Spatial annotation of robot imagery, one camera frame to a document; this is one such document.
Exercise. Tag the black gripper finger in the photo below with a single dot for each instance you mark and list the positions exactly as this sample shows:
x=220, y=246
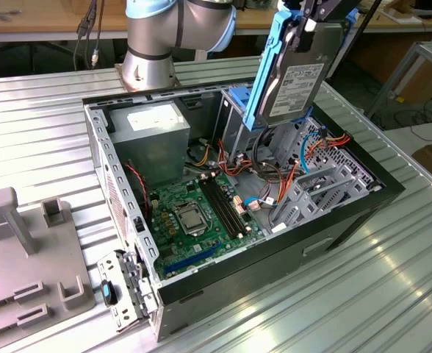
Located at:
x=304, y=36
x=293, y=5

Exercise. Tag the hard disk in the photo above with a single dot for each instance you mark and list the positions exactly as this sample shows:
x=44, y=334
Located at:
x=300, y=84

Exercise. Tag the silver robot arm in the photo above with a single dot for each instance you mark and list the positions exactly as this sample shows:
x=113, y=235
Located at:
x=146, y=36

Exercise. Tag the grey metal disk bay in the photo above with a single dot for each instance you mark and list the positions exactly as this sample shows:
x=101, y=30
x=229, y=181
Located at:
x=361, y=185

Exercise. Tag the wooden desk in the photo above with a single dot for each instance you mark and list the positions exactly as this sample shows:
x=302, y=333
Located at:
x=36, y=22
x=254, y=21

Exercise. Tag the black slanted pole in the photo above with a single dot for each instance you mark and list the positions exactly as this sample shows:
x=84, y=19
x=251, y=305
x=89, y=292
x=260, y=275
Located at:
x=359, y=27

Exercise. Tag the blue plastic drive latch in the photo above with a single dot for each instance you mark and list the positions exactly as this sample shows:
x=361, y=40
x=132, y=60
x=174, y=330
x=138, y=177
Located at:
x=238, y=96

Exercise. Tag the grey metal drive cage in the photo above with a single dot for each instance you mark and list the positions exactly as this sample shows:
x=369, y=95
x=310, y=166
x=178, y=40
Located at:
x=230, y=128

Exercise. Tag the black RAM slot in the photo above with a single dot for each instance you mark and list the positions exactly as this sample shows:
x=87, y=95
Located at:
x=227, y=205
x=216, y=206
x=222, y=206
x=233, y=204

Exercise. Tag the white paper tag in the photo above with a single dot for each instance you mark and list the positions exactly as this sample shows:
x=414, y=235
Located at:
x=278, y=229

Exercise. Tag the grey power supply unit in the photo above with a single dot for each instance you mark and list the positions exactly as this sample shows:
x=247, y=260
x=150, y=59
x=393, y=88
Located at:
x=150, y=154

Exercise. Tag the silver CPU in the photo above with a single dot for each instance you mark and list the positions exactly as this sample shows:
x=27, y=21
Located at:
x=191, y=221

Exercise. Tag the black open PC case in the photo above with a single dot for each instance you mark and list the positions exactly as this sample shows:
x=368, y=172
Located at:
x=274, y=272

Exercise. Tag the green motherboard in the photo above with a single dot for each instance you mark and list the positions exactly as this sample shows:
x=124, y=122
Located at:
x=175, y=250

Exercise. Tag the blue expansion slot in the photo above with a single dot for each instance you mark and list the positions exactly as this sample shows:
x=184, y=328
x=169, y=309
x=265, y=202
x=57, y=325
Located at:
x=192, y=259

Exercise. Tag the grey parts rack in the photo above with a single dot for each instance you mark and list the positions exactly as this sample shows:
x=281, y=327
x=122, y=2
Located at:
x=36, y=257

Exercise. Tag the silver slot bracket latch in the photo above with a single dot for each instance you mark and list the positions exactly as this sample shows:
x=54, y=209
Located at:
x=110, y=267

